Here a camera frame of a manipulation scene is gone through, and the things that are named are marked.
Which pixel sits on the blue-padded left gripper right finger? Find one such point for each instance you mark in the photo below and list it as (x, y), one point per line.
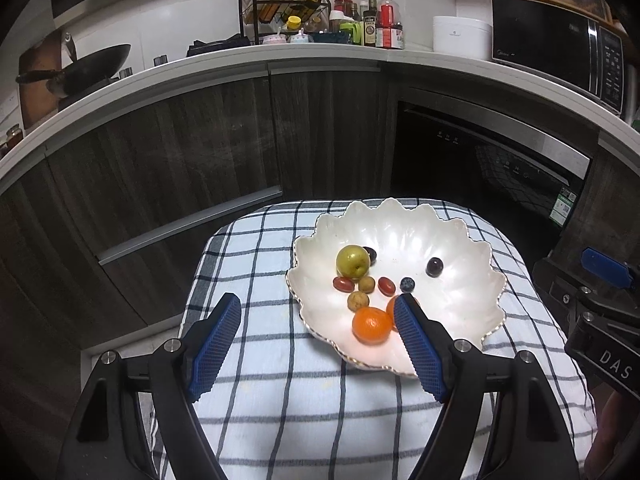
(455, 379)

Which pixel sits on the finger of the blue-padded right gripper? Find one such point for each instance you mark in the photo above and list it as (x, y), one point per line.
(606, 268)

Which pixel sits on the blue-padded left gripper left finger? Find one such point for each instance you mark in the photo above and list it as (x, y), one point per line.
(178, 379)

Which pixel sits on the dark blueberry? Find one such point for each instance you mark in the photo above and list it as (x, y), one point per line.
(407, 284)

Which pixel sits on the dark purple grape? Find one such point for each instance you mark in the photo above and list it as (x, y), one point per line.
(434, 267)

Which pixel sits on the red cherry tomato back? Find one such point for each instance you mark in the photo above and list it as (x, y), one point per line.
(386, 286)

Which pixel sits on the red cherry tomato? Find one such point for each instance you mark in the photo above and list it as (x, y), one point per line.
(386, 286)
(343, 284)

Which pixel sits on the brown longan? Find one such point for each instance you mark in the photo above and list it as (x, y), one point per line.
(366, 284)
(357, 300)

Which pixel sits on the red cherry tomato front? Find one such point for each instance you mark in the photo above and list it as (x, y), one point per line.
(343, 284)

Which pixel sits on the dark cherry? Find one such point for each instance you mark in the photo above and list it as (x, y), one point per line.
(372, 254)

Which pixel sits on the yellow-green round fruit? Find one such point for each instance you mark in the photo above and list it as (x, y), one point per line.
(352, 262)

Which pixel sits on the orange mandarin right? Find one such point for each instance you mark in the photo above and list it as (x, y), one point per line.
(391, 309)

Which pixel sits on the orange mandarin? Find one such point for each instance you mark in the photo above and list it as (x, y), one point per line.
(391, 309)
(371, 326)

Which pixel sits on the orange mandarin left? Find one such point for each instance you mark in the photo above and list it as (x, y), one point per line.
(371, 326)

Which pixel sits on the blue checked white cloth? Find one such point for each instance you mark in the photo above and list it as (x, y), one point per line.
(286, 406)

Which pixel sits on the white scalloped ceramic bowl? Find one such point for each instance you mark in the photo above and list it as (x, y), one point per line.
(464, 299)

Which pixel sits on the dark wood cabinet drawers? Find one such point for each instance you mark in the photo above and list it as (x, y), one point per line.
(99, 239)

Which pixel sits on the built-in black dishwasher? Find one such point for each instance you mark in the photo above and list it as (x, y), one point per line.
(516, 176)

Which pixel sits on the black microwave oven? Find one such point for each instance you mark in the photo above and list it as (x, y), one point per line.
(563, 45)

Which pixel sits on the white rice cooker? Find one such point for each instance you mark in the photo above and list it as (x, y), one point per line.
(465, 37)

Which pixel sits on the black wok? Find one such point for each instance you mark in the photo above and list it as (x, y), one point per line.
(81, 74)

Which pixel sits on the red liquid plastic bottle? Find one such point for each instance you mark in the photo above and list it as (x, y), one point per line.
(389, 30)

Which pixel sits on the dark soy sauce bottle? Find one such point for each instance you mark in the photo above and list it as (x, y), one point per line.
(369, 23)

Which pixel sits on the black wire spice rack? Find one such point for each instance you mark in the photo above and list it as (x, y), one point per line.
(261, 18)

